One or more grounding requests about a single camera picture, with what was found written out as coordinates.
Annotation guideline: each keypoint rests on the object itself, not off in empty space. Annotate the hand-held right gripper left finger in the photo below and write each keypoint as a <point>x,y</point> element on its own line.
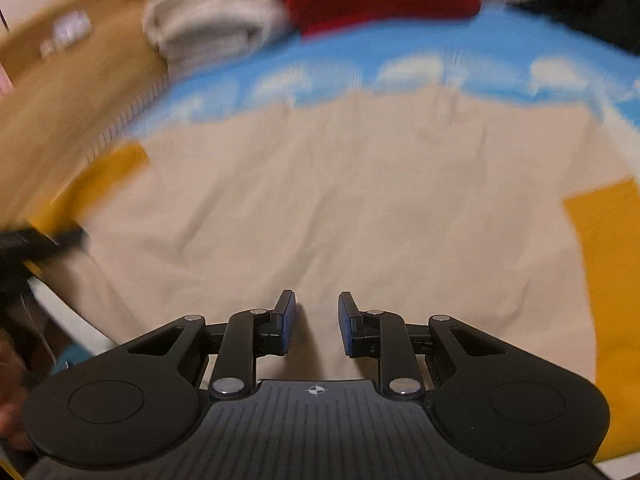
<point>286,320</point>

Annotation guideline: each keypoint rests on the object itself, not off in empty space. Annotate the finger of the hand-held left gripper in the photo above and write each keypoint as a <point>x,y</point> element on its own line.
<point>65,239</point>

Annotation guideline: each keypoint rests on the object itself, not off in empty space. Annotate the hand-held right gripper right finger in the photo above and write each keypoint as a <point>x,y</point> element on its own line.
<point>349,327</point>

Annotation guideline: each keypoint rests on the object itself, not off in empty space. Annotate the beige and orange sweatshirt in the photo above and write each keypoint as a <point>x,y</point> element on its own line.
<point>350,185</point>

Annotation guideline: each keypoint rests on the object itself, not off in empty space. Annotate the person's left forearm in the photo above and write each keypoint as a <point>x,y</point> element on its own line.
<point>10,390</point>

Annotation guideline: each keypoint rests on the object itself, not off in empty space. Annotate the pile of black clothes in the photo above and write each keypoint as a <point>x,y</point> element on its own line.
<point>600,15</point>

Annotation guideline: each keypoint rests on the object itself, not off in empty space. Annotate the folded white fleece garment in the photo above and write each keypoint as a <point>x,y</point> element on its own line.
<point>215,15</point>

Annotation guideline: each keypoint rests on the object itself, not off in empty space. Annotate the blue printed blanket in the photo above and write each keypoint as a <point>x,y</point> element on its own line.
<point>350,55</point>

